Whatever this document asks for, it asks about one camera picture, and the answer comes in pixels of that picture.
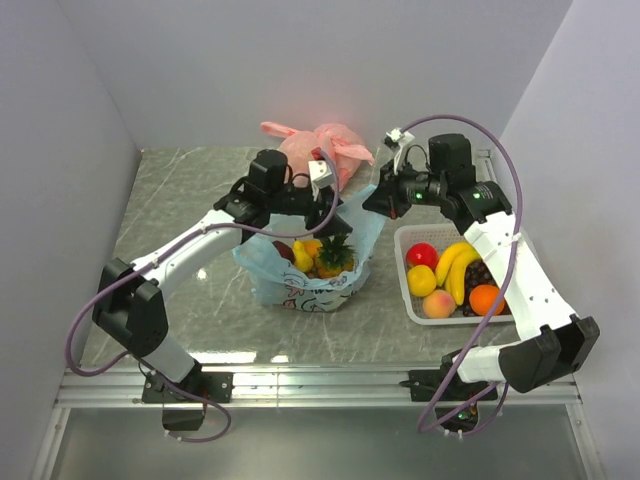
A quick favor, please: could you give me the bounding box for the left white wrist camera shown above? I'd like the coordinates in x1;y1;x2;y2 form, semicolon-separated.
308;160;335;199

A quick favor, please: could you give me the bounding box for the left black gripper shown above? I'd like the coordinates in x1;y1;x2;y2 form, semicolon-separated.
268;182;354;240

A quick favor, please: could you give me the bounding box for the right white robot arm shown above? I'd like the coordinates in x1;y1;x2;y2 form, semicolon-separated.
363;129;600;400

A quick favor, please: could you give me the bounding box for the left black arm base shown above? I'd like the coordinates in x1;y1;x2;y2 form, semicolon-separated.
141;372;233;439

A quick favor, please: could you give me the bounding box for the blue plastic bag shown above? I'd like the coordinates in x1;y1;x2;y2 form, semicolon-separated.
233;184;386;312

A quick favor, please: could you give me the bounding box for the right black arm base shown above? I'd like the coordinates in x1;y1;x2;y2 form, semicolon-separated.
399;368;489;433

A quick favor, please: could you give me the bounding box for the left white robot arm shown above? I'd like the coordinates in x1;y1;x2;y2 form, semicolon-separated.
92;149;352;402

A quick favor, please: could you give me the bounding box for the fake pineapple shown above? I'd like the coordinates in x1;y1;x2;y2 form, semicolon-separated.
314;233;355;279

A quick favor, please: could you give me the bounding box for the pink tied plastic bag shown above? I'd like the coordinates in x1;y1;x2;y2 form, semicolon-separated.
260;122;374;189

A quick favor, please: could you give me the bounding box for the dark fake grape bunch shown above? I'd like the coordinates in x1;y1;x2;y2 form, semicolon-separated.
462;261;497;317

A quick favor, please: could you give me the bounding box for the fake peach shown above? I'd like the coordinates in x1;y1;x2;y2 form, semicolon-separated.
423;289;457;319

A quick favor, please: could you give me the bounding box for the dark fake mangosteen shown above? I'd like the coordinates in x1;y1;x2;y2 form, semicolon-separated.
272;240;295;263

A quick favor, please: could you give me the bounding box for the white plastic basket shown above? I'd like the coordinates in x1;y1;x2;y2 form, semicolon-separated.
394;224;483;326

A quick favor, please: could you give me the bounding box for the red fake apple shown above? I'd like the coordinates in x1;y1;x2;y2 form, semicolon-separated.
405;242;439;271

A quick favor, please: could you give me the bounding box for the yellow fake orange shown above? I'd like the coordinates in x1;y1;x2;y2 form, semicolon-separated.
406;265;437;298

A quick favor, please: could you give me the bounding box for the yellow fake mango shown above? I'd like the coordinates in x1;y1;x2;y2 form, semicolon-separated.
302;239;322;258

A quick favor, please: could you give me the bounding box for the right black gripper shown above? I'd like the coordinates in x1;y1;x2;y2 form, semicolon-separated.
363;157;447;220

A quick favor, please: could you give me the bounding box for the aluminium rail frame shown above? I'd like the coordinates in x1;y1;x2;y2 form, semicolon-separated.
29;148;606;480

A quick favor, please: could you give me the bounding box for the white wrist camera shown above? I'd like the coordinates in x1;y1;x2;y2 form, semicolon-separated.
308;160;335;199
384;128;415;175

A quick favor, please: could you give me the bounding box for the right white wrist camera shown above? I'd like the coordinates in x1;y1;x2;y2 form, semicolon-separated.
384;128;415;175

